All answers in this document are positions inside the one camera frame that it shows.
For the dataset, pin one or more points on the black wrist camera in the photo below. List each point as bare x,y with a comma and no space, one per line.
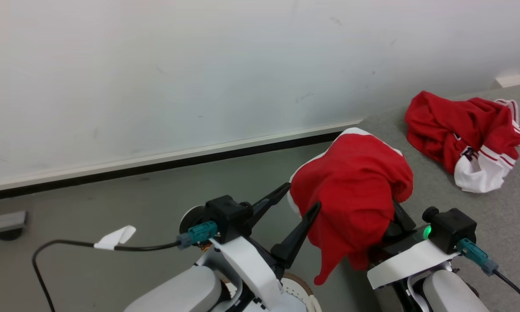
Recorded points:
452,227
225,216

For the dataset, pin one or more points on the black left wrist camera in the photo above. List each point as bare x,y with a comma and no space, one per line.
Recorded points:
225,216

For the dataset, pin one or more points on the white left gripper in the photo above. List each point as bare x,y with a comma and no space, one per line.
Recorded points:
253,268

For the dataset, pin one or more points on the plain red garment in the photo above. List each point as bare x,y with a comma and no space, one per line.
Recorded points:
351,195

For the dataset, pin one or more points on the grey fabric sofa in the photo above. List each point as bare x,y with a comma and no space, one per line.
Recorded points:
502,216

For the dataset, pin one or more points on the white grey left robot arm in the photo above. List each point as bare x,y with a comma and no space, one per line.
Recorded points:
181,290

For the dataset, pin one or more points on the pink white laundry basket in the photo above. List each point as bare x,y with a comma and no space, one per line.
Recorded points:
301,291

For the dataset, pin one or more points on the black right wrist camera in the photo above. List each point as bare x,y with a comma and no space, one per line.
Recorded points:
452,227

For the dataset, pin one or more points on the black round foot pad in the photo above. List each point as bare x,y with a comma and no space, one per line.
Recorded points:
8,235

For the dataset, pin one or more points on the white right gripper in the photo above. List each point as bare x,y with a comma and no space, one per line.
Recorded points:
407,262

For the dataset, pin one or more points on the white wall box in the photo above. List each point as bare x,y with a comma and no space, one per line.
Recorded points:
511,81

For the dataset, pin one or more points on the red garment with white trim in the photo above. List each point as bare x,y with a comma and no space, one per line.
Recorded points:
442,125

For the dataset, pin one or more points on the black skirting strip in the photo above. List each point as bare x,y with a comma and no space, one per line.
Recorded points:
155,166

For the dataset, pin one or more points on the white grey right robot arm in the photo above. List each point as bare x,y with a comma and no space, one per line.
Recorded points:
450,290

